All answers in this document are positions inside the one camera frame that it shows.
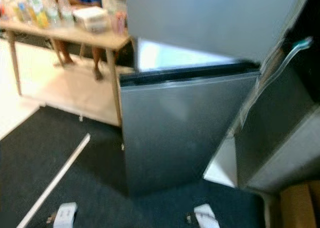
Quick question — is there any clear plastic bottle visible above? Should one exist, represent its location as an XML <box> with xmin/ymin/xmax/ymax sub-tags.
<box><xmin>2</xmin><ymin>0</ymin><xmax>17</xmax><ymax>21</ymax></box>
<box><xmin>61</xmin><ymin>0</ymin><xmax>76</xmax><ymax>25</ymax></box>
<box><xmin>16</xmin><ymin>0</ymin><xmax>31</xmax><ymax>25</ymax></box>
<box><xmin>47</xmin><ymin>0</ymin><xmax>63</xmax><ymax>28</ymax></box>

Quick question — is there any bottle with yellow green label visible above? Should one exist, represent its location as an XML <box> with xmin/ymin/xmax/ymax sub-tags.
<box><xmin>29</xmin><ymin>0</ymin><xmax>50</xmax><ymax>29</ymax></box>

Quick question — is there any grey fridge upper door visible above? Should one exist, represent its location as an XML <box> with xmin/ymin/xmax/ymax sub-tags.
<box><xmin>126</xmin><ymin>0</ymin><xmax>315</xmax><ymax>65</ymax></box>

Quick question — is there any light wooden table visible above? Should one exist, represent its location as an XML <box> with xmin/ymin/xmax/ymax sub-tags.
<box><xmin>0</xmin><ymin>18</ymin><xmax>137</xmax><ymax>126</ymax></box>

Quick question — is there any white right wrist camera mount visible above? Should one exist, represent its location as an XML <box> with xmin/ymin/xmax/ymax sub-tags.
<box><xmin>193</xmin><ymin>203</ymin><xmax>221</xmax><ymax>228</ymax></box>

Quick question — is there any white floor tape strip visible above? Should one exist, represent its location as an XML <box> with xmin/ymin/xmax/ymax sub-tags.
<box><xmin>16</xmin><ymin>133</ymin><xmax>92</xmax><ymax>228</ymax></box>

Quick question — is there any white rectangular box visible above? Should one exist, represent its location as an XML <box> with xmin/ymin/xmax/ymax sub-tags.
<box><xmin>72</xmin><ymin>7</ymin><xmax>110</xmax><ymax>34</ymax></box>

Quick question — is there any brown box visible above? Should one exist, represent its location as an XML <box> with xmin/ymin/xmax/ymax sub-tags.
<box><xmin>279</xmin><ymin>180</ymin><xmax>320</xmax><ymax>228</ymax></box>

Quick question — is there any large black floor mat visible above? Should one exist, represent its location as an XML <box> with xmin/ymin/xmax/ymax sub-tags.
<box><xmin>20</xmin><ymin>105</ymin><xmax>266</xmax><ymax>228</ymax></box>

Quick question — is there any pink can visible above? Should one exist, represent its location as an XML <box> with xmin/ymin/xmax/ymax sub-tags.
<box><xmin>113</xmin><ymin>10</ymin><xmax>127</xmax><ymax>35</ymax></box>

